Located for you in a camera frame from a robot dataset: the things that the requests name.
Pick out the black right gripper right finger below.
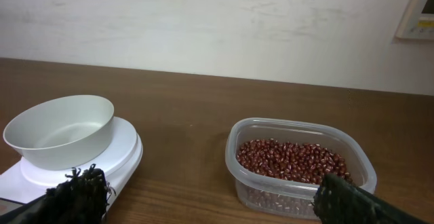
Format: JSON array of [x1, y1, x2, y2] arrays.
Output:
[[313, 174, 427, 224]]

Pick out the beige wall control panel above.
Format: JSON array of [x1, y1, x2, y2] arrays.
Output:
[[395, 0, 433, 41]]

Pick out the red adzuki beans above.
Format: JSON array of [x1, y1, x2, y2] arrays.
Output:
[[235, 138, 353, 185]]

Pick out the clear plastic bean container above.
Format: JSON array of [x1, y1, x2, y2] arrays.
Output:
[[225, 118, 377, 219]]

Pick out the white digital kitchen scale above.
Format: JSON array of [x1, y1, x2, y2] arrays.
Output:
[[1, 117, 143, 215]]

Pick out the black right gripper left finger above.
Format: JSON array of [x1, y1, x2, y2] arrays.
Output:
[[1, 164, 116, 224]]

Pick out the white plastic bowl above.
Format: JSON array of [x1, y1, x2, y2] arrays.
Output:
[[3, 95, 115, 170]]

